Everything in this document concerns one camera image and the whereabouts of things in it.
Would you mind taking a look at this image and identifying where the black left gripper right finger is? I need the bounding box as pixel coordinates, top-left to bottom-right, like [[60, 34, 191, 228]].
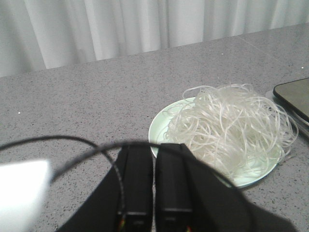
[[155, 143, 193, 232]]

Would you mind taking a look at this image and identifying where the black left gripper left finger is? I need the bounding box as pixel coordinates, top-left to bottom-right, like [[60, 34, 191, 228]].
[[118, 145, 153, 232]]

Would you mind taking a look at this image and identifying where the translucent white vermicelli bundle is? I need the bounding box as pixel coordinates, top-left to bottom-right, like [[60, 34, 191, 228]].
[[163, 84, 298, 179]]

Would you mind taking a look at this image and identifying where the light green plastic plate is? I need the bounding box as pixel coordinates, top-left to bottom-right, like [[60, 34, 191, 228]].
[[148, 97, 278, 188]]

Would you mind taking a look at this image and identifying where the white blurred label tag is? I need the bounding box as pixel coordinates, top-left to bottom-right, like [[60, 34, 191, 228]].
[[0, 160, 52, 232]]

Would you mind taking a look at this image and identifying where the silver digital kitchen scale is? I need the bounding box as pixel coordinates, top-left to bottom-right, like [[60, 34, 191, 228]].
[[266, 78, 309, 137]]

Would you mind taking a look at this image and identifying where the white pleated curtain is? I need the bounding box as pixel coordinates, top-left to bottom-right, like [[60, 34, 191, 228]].
[[0, 0, 309, 77]]

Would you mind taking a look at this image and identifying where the thin black cable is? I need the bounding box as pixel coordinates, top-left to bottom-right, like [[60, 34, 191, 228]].
[[0, 135, 242, 194]]

